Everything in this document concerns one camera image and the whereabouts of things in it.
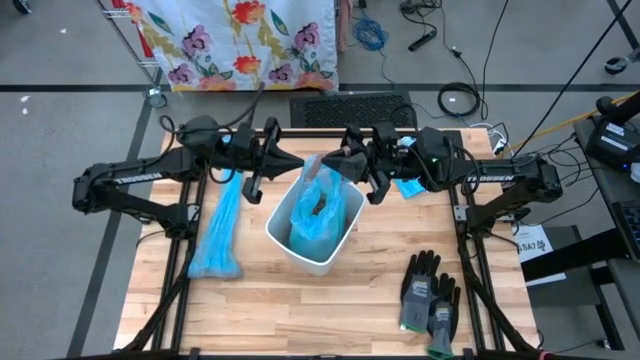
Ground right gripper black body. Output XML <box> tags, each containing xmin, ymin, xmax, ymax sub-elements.
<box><xmin>344</xmin><ymin>122</ymin><xmax>419</xmax><ymax>205</ymax></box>

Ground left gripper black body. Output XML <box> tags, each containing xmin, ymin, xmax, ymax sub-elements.
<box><xmin>231</xmin><ymin>118</ymin><xmax>283</xmax><ymax>205</ymax></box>

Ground white plastic trash bin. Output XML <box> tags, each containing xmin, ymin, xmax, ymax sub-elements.
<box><xmin>264</xmin><ymin>172</ymin><xmax>366</xmax><ymax>277</ymax></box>

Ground long bright blue trash bag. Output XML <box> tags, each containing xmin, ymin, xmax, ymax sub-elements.
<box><xmin>187</xmin><ymin>134</ymin><xmax>249</xmax><ymax>280</ymax></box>

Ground blue bag roll white wrapper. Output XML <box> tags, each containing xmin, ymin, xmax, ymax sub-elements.
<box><xmin>393</xmin><ymin>133</ymin><xmax>430</xmax><ymax>200</ymax></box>

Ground white power strip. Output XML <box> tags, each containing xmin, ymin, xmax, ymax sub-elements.
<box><xmin>469</xmin><ymin>122</ymin><xmax>509</xmax><ymax>156</ymax></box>

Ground floral printed cloth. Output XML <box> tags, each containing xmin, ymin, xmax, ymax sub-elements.
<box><xmin>124</xmin><ymin>0</ymin><xmax>340</xmax><ymax>93</ymax></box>

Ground black power strip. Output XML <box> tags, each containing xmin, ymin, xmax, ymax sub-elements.
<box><xmin>407</xmin><ymin>29</ymin><xmax>439</xmax><ymax>53</ymax></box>

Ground pink hanging cloth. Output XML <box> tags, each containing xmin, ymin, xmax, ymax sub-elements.
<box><xmin>337</xmin><ymin>0</ymin><xmax>354</xmax><ymax>54</ymax></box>

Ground grey black work glove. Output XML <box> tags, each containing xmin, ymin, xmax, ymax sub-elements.
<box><xmin>399</xmin><ymin>249</ymin><xmax>442</xmax><ymax>334</ymax></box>
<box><xmin>427</xmin><ymin>273</ymin><xmax>462</xmax><ymax>360</ymax></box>

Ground white paper sign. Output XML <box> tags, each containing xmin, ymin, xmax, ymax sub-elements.
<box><xmin>513</xmin><ymin>223</ymin><xmax>569</xmax><ymax>287</ymax></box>

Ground black metal stand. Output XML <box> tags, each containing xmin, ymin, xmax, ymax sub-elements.
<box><xmin>522</xmin><ymin>224</ymin><xmax>640</xmax><ymax>351</ymax></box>

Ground black desk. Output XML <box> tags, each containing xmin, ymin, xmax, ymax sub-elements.
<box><xmin>572</xmin><ymin>117</ymin><xmax>640</xmax><ymax>264</ymax></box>

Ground black device white labels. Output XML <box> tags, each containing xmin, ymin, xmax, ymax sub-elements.
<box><xmin>584</xmin><ymin>92</ymin><xmax>640</xmax><ymax>171</ymax></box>

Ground black keyboard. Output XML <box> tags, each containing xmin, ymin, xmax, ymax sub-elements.
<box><xmin>612</xmin><ymin>198</ymin><xmax>640</xmax><ymax>261</ymax></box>

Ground coiled black cable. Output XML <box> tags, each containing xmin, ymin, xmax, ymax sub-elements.
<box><xmin>437</xmin><ymin>82</ymin><xmax>482</xmax><ymax>119</ymax></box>

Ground metal wire rack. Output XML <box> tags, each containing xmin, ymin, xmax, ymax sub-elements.
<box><xmin>97</xmin><ymin>0</ymin><xmax>169</xmax><ymax>109</ymax></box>

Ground coiled blue cable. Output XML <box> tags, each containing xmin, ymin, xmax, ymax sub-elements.
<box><xmin>352</xmin><ymin>9</ymin><xmax>396</xmax><ymax>84</ymax></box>

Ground black cable bundle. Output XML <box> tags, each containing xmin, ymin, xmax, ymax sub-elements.
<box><xmin>399</xmin><ymin>0</ymin><xmax>444</xmax><ymax>16</ymax></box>

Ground yellow cable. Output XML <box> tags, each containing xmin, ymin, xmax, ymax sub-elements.
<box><xmin>502</xmin><ymin>92</ymin><xmax>640</xmax><ymax>151</ymax></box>

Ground long black cable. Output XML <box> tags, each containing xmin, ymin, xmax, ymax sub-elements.
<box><xmin>499</xmin><ymin>0</ymin><xmax>634</xmax><ymax>167</ymax></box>

